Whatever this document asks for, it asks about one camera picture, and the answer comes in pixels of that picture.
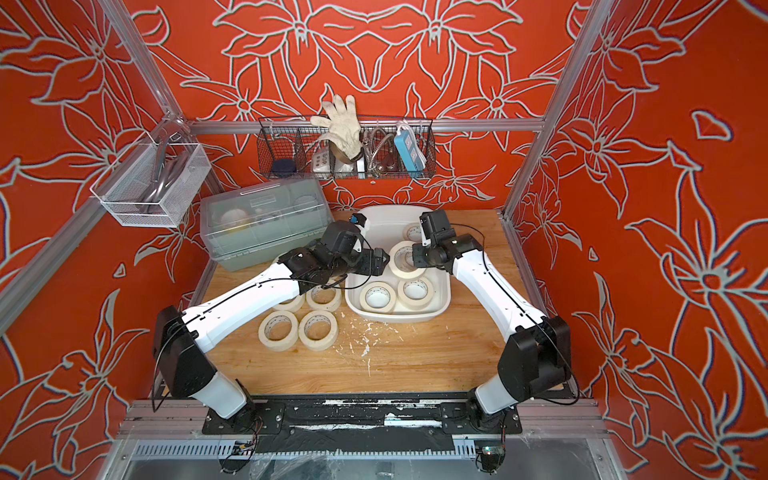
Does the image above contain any dark blue round lid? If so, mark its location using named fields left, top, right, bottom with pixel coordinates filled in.
left=270, top=158, right=297, bottom=178

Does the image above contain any white power strip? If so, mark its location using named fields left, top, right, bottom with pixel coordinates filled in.
left=311, top=147, right=331, bottom=179

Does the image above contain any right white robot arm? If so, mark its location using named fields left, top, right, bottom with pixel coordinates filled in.
left=412, top=239, right=572, bottom=415

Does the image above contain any black wire basket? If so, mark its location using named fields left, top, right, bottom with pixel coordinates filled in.
left=257, top=115, right=437, bottom=180

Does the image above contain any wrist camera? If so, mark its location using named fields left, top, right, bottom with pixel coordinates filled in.
left=419, top=210, right=456, bottom=247
left=320, top=213, right=366, bottom=263

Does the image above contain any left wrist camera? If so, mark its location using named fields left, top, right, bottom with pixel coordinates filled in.
left=320, top=213, right=366, bottom=263

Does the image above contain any beige tape roll twelve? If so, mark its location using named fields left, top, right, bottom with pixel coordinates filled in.
left=359, top=282, right=397, bottom=314

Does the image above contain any white work glove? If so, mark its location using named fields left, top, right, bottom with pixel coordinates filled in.
left=310, top=94, right=362, bottom=160

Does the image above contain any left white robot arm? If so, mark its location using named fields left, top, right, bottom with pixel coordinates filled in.
left=152, top=247, right=389, bottom=419

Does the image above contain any beige tape roll eight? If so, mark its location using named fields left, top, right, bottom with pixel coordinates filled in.
left=305, top=286, right=343, bottom=312

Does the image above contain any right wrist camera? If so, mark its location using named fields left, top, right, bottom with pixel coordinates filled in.
left=419, top=210, right=456, bottom=247

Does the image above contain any beige tape roll three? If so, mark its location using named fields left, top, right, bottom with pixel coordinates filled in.
left=258, top=311, right=299, bottom=352

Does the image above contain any grey lidded storage box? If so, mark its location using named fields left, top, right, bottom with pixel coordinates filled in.
left=200, top=179, right=333, bottom=272

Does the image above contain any beige tape roll two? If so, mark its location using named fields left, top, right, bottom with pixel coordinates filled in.
left=272, top=295, right=305, bottom=313

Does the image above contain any beige tape roll six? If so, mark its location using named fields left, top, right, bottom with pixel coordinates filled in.
left=397, top=276, right=435, bottom=310

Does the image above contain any beige tape roll five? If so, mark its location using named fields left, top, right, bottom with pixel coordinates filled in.
left=403, top=223, right=422, bottom=243

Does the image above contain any blue box in basket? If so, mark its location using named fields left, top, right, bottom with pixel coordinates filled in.
left=394, top=121, right=426, bottom=178

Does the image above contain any beige tape roll nine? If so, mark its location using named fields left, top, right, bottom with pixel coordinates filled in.
left=299, top=310, right=339, bottom=352

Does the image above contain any white plastic tray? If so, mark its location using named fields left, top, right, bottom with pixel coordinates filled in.
left=344, top=205, right=452, bottom=323

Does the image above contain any beige tape roll ten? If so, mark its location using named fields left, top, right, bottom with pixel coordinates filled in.
left=389, top=241, right=425, bottom=280

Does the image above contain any white wire basket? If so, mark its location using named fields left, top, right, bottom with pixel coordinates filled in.
left=90, top=135, right=211, bottom=228

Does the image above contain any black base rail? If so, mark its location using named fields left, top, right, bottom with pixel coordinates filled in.
left=202, top=391, right=522, bottom=455

